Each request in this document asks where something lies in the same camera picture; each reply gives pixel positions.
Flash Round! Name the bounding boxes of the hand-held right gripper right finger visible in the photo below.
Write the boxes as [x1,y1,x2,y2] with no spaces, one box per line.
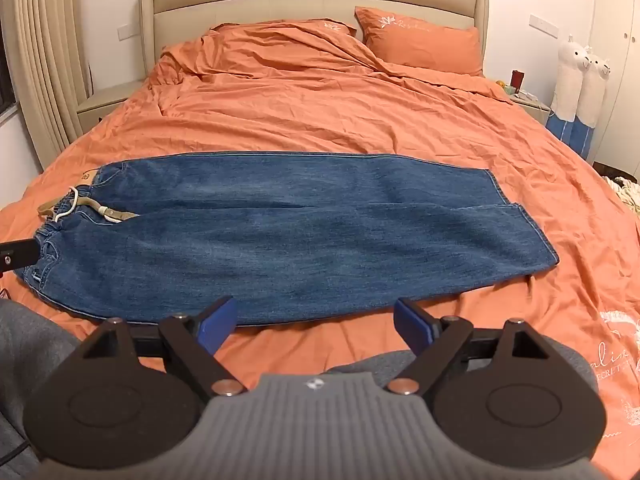
[382,297,553,396]

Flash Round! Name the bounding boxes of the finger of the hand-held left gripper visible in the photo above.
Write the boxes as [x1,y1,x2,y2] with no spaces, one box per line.
[0,238,39,276]

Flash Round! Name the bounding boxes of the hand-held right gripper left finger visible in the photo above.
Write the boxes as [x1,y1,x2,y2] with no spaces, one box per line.
[80,296,248,397]

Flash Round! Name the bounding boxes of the blue denim pants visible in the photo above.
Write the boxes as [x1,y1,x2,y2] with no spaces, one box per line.
[14,152,560,329]

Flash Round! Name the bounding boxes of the person's grey pants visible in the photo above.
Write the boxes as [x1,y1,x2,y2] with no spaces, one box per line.
[0,300,601,480]

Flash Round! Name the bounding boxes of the dark window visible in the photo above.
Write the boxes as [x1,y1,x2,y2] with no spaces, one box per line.
[0,47,20,116]

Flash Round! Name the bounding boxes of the beige nightstand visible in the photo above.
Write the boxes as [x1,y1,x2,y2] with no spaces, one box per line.
[76,80,147,134]
[504,87,552,127]

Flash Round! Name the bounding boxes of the beige curtain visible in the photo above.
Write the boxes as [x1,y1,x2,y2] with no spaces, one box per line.
[0,0,94,171]

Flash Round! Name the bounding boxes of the orange duvet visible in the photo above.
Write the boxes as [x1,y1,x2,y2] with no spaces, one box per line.
[0,19,640,480]

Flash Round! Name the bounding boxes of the crumpled striped cloth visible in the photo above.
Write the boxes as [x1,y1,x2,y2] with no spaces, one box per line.
[600,175,640,212]

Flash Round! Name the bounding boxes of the orange embroidered pillow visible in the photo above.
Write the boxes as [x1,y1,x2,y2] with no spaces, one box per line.
[210,19,359,43]
[354,6,485,77]

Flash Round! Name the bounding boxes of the white alpaca plush toy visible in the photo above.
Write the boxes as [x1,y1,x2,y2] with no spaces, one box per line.
[570,52,612,157]
[545,35,592,136]

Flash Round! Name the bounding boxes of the beige padded headboard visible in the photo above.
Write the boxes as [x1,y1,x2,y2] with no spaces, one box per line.
[139,0,489,78]

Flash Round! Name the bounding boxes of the white wardrobe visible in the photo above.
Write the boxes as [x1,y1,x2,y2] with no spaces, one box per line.
[589,0,640,182]

